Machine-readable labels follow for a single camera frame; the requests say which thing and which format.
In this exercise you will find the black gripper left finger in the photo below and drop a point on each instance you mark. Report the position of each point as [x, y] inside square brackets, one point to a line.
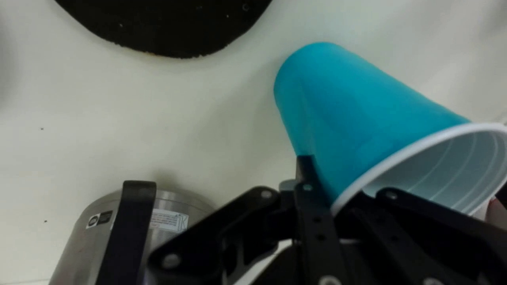
[321, 249]

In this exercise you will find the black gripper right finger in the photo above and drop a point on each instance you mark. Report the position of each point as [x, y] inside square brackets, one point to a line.
[472, 253]

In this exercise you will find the blue plastic cup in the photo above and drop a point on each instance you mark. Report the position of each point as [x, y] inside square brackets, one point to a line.
[365, 132]

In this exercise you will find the black wooden ping pong paddle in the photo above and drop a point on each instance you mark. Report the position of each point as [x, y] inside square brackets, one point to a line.
[180, 29]

